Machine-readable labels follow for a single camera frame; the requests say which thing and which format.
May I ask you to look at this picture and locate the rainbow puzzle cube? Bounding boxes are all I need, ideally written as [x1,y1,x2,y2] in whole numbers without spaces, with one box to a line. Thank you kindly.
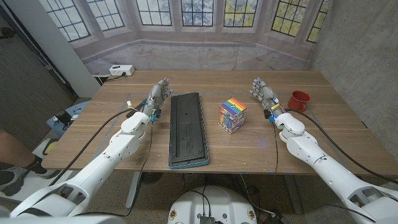
[218,97,248,135]

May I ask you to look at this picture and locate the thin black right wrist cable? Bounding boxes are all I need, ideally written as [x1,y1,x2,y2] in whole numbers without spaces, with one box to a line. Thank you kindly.
[272,121,279,175]

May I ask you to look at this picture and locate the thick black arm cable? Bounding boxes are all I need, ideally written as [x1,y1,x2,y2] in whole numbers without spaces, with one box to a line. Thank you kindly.
[284,108,398,185]
[49,107,137,187]

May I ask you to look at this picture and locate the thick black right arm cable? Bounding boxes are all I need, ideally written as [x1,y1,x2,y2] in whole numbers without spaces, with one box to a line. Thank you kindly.
[284,108,398,185]

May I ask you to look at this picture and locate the person bare leg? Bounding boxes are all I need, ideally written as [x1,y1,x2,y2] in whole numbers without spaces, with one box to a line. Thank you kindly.
[0,129,34,170]

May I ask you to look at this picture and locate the grey black sneaker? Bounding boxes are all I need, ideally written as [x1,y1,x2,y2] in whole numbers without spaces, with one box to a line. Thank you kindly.
[0,157,62,197]

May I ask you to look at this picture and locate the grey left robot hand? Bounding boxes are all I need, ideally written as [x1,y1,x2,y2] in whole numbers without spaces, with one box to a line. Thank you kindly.
[142,77,174,118]

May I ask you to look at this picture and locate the yellow black floor item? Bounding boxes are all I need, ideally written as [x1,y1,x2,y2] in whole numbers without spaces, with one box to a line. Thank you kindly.
[42,139,60,156]

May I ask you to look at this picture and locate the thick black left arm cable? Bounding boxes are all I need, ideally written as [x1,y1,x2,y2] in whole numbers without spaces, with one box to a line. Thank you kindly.
[49,107,137,187]

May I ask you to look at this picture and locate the white power strip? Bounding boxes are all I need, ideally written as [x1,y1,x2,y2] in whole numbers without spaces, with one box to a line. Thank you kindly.
[109,64,136,77]

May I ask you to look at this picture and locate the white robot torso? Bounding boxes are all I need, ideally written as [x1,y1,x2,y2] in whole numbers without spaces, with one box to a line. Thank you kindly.
[167,185,258,224]

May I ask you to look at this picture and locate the red speckled enamel cup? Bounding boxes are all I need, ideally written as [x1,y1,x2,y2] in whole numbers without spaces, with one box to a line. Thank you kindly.
[287,90,311,113]

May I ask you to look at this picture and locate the thin black left wrist cable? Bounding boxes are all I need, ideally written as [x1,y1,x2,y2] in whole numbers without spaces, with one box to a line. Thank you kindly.
[123,121,155,216]

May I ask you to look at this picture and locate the white floor cable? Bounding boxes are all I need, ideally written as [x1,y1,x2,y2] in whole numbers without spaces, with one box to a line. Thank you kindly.
[239,174,277,217]

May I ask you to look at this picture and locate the blue floor stand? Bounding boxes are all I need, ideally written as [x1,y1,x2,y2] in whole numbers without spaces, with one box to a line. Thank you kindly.
[46,100,91,138]

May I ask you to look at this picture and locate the black keyboard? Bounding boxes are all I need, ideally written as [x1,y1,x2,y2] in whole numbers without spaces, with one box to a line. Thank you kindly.
[168,91,210,170]

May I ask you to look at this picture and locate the grey table leg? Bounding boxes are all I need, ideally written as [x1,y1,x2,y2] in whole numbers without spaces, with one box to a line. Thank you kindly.
[282,175,304,215]
[125,171,142,209]

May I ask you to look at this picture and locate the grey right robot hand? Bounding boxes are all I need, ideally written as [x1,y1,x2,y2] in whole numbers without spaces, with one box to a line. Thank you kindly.
[249,77,285,121]

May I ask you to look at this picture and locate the small flat black device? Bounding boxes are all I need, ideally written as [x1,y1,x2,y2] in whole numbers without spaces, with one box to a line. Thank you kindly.
[126,104,144,119]

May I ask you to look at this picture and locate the printed window backdrop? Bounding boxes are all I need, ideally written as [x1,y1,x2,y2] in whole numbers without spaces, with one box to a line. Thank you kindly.
[37,0,332,76]

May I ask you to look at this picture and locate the black power strip cord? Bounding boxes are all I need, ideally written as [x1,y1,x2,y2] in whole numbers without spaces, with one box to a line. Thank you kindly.
[99,72,127,83]

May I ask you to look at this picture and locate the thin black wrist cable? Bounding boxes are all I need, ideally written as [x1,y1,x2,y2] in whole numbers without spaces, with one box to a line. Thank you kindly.
[123,121,155,216]
[272,121,279,175]

